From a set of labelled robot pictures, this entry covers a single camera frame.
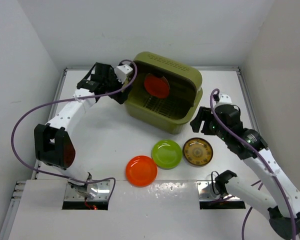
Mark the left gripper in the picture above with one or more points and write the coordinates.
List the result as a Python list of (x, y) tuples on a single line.
[(120, 96)]

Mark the brown patterned plate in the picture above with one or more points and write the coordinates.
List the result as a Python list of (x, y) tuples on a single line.
[(198, 152)]

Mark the green plate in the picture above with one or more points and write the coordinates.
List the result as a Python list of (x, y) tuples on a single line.
[(167, 154)]

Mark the orange plate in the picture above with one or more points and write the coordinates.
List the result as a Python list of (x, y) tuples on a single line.
[(157, 86), (141, 171)]

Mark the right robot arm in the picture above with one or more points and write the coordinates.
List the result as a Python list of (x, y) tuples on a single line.
[(281, 207)]

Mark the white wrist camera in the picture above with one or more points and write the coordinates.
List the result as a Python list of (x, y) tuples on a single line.
[(122, 72), (221, 99)]

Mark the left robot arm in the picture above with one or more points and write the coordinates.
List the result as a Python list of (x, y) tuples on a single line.
[(53, 144)]

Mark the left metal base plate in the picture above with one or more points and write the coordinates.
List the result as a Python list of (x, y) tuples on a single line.
[(102, 190)]

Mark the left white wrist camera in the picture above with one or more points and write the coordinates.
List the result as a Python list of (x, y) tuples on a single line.
[(122, 72)]

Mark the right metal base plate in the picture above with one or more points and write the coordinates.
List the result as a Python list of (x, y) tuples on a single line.
[(206, 193)]

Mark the metal base plate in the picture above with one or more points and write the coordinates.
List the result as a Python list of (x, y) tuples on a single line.
[(102, 190), (206, 193)]

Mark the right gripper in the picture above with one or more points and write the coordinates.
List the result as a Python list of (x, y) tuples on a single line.
[(202, 115)]

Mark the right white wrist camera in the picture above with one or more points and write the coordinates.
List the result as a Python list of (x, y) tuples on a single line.
[(221, 99)]

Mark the olive green dish rack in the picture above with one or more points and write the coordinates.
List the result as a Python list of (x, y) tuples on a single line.
[(169, 114)]

